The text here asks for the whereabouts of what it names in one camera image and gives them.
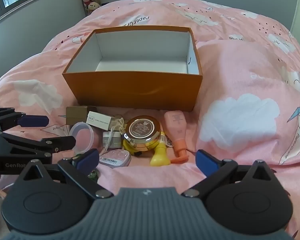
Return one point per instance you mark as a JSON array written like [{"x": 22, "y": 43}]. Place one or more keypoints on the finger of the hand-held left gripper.
[
  {"x": 32, "y": 121},
  {"x": 60, "y": 142}
]

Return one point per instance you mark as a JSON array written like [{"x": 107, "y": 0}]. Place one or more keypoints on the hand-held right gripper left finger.
[{"x": 88, "y": 158}]

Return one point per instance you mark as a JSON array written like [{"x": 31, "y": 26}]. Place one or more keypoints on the small grey jar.
[{"x": 116, "y": 142}]

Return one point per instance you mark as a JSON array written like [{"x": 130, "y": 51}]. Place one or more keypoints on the round gold compact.
[{"x": 143, "y": 128}]

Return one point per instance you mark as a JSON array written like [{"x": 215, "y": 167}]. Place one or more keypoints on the pink bottle with orange cap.
[{"x": 176, "y": 125}]

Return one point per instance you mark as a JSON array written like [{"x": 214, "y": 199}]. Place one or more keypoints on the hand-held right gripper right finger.
[{"x": 205, "y": 161}]

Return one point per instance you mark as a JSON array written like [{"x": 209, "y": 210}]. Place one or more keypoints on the small brown cardboard box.
[{"x": 76, "y": 115}]

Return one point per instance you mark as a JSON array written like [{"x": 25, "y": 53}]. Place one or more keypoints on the orange cardboard box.
[{"x": 130, "y": 90}]

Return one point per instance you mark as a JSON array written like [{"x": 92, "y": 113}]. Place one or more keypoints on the clear container with pink sponge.
[{"x": 82, "y": 136}]

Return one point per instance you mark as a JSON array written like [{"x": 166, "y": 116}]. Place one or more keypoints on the green spray bottle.
[{"x": 93, "y": 174}]

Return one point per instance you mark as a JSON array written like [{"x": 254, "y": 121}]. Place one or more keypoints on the small white labelled box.
[{"x": 100, "y": 120}]

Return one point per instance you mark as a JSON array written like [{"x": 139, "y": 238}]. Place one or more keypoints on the pink printed blanket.
[{"x": 240, "y": 67}]

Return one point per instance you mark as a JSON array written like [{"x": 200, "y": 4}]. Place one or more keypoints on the pink tin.
[{"x": 117, "y": 156}]

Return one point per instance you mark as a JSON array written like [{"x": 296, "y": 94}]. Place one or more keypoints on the yellow tube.
[{"x": 160, "y": 157}]

